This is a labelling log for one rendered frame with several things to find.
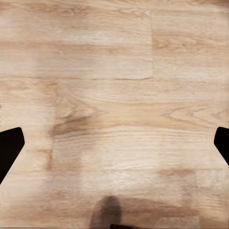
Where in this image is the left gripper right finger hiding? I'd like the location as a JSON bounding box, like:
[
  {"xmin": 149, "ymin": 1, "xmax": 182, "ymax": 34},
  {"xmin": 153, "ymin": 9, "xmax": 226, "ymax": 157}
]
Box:
[{"xmin": 214, "ymin": 127, "xmax": 229, "ymax": 165}]

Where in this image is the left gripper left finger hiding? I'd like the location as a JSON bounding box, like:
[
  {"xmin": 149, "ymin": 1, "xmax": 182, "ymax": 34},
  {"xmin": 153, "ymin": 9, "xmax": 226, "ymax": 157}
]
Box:
[{"xmin": 0, "ymin": 127, "xmax": 25, "ymax": 184}]

